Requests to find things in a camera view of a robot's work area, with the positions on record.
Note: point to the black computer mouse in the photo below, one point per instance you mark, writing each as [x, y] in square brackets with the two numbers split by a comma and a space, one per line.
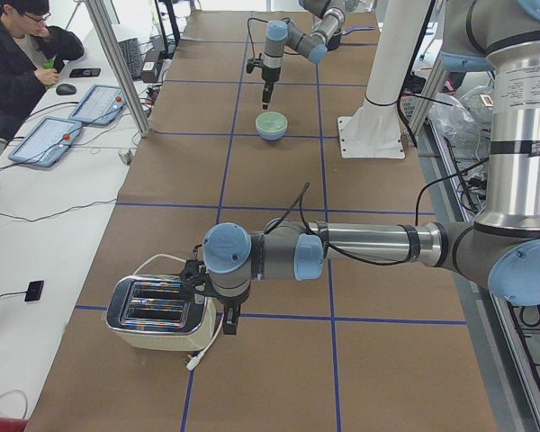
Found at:
[65, 89]

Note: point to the aluminium frame post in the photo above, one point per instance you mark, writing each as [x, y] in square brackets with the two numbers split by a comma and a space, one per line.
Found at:
[103, 27]

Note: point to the small black square device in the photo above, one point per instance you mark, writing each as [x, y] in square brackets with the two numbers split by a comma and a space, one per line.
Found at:
[34, 290]

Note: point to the black keyboard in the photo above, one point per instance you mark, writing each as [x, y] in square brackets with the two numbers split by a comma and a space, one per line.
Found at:
[130, 50]

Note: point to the near blue teach pendant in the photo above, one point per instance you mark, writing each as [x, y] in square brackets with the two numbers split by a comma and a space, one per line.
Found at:
[47, 142]

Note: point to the green bowl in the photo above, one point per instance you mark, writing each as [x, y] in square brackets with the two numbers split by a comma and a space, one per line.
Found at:
[271, 120]

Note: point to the chrome and cream toaster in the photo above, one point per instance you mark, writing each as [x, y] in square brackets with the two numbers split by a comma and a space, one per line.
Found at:
[151, 312]

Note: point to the blue teach pendant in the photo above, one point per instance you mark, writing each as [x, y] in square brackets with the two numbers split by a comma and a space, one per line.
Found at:
[100, 106]
[47, 142]

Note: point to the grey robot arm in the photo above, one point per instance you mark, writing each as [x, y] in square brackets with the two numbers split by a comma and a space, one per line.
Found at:
[499, 250]
[313, 46]

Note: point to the seated person in black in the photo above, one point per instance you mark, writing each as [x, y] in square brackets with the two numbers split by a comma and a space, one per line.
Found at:
[26, 43]

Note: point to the green bottle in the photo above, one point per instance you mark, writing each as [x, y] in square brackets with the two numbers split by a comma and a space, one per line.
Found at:
[49, 76]

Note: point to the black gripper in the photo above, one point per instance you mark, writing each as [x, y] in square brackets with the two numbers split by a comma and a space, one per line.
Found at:
[269, 75]
[230, 302]

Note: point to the black smartphone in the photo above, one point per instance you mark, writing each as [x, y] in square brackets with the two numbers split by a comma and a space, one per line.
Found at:
[85, 72]

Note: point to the blue bowl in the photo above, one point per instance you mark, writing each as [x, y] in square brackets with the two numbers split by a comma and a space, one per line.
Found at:
[271, 134]

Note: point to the far blue teach pendant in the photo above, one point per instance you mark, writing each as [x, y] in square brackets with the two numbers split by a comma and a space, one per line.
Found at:
[100, 106]

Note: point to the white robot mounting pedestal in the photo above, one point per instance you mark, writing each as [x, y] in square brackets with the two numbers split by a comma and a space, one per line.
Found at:
[374, 130]

